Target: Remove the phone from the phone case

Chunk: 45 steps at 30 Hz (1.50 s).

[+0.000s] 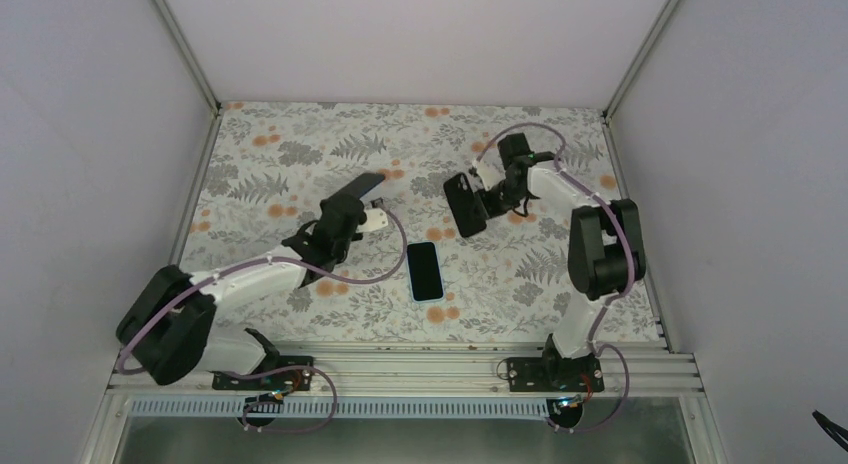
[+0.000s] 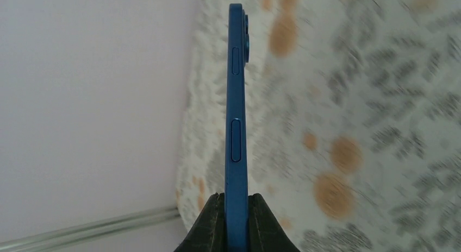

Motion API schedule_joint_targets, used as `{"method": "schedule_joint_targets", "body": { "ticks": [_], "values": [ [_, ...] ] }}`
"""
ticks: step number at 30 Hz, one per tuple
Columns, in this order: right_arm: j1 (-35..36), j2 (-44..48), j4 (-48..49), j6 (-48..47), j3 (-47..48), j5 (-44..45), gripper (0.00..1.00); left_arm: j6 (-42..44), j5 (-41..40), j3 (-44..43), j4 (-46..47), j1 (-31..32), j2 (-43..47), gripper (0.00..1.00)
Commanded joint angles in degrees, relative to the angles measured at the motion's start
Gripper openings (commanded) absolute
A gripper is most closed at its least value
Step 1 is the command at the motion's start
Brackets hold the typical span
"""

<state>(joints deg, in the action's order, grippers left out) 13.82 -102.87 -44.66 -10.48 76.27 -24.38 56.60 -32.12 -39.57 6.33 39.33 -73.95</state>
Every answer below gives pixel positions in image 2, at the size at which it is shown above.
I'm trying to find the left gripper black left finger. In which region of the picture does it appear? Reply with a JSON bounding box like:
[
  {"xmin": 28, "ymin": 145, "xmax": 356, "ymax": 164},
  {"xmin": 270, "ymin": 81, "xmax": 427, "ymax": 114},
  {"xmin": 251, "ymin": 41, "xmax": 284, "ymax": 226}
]
[{"xmin": 175, "ymin": 193, "xmax": 226, "ymax": 252}]

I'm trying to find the aluminium front rail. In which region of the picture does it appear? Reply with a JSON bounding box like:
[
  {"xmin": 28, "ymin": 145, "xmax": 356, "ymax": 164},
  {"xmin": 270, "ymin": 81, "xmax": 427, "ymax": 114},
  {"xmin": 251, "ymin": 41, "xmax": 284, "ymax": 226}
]
[{"xmin": 1, "ymin": 206, "xmax": 180, "ymax": 251}]

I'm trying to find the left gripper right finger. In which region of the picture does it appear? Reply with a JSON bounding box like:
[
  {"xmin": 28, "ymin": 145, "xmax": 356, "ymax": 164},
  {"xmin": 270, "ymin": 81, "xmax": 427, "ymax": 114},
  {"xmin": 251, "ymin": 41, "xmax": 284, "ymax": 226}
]
[{"xmin": 248, "ymin": 193, "xmax": 300, "ymax": 252}]

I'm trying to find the black phone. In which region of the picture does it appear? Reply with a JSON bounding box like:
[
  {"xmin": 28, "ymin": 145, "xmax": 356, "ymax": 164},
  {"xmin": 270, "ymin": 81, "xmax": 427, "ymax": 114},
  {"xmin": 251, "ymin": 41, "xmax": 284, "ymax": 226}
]
[{"xmin": 225, "ymin": 3, "xmax": 249, "ymax": 251}]

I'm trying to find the floral patterned table mat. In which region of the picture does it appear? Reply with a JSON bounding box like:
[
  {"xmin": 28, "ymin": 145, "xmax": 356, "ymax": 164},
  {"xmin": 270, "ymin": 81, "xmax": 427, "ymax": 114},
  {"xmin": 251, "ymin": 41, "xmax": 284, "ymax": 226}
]
[{"xmin": 176, "ymin": 0, "xmax": 460, "ymax": 251}]

